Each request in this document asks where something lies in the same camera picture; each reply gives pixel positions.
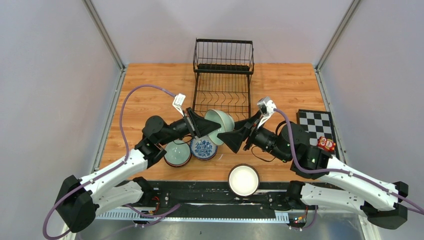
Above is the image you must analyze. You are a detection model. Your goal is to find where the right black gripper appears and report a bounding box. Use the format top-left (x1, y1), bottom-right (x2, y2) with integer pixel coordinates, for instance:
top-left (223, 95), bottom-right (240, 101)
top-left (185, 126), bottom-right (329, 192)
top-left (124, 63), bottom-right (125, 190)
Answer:
top-left (217, 110), bottom-right (290, 163)

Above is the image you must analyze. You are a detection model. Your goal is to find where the black wire dish rack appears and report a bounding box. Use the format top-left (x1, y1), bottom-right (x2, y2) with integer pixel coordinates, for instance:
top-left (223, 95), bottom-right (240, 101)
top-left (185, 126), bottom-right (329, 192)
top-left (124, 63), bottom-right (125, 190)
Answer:
top-left (192, 38), bottom-right (255, 121)

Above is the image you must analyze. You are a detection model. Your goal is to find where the celadon bowl brown rim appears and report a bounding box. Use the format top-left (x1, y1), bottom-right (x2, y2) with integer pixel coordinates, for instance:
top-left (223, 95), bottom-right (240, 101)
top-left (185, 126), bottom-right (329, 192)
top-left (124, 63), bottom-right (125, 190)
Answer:
top-left (204, 109), bottom-right (235, 146)

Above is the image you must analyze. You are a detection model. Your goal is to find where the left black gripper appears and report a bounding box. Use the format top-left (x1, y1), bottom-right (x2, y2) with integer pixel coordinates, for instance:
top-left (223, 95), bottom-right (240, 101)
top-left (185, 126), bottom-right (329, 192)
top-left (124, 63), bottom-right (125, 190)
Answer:
top-left (158, 107), bottom-right (221, 147)

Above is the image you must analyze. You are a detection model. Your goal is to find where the celadon bowl black rim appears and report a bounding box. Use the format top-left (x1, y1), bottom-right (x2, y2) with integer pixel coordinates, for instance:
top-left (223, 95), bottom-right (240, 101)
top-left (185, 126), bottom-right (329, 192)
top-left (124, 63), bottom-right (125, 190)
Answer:
top-left (164, 140), bottom-right (192, 167)

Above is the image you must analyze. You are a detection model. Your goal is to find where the blue floral bowl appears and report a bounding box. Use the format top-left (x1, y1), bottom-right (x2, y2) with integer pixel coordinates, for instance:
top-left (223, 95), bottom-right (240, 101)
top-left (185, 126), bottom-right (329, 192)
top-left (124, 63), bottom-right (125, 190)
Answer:
top-left (189, 136), bottom-right (218, 161)

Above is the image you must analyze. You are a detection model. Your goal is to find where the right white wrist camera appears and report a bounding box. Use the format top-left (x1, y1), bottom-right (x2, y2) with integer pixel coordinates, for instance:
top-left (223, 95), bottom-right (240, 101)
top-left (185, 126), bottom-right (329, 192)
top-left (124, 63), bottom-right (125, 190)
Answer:
top-left (257, 96), bottom-right (277, 129)

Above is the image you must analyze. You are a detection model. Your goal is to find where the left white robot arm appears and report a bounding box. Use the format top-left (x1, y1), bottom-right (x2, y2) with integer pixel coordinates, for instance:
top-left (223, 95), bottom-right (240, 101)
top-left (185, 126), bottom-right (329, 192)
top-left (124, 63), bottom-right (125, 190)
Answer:
top-left (53, 107), bottom-right (222, 233)

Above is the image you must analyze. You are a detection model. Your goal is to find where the red owl toy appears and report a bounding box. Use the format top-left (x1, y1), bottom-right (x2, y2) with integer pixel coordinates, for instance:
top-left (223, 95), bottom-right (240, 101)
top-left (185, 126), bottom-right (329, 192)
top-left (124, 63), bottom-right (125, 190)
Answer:
top-left (317, 136), bottom-right (336, 153)

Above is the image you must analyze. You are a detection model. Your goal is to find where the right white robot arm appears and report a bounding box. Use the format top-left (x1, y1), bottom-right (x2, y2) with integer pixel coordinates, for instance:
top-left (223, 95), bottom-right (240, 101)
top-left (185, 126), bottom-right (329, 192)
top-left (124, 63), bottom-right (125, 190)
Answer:
top-left (217, 112), bottom-right (409, 230)

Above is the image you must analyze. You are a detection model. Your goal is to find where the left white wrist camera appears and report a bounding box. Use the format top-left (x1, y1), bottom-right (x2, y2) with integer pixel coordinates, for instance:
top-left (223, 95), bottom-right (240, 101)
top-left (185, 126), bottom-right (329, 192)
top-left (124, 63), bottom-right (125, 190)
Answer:
top-left (172, 93), bottom-right (186, 117)

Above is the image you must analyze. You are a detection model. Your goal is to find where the white bowl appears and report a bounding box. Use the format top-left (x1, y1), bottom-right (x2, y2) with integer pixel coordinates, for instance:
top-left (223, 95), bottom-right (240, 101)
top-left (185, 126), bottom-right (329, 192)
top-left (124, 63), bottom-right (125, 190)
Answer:
top-left (228, 164), bottom-right (260, 197)

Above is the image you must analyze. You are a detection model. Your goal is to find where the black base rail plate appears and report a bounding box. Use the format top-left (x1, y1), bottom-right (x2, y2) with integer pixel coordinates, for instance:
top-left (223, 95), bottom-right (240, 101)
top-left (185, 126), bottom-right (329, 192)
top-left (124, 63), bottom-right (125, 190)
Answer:
top-left (114, 180), bottom-right (319, 220)

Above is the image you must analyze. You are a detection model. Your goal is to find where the black white checkerboard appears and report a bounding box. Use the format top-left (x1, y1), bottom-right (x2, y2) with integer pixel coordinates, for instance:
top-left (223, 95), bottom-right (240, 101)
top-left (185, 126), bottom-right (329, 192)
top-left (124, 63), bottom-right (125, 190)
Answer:
top-left (296, 109), bottom-right (337, 146)

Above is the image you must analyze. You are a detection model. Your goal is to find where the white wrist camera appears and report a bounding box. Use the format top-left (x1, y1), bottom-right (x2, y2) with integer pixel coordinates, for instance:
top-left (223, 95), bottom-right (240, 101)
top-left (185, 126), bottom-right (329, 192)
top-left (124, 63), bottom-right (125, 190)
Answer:
top-left (257, 96), bottom-right (277, 129)
top-left (172, 93), bottom-right (186, 117)

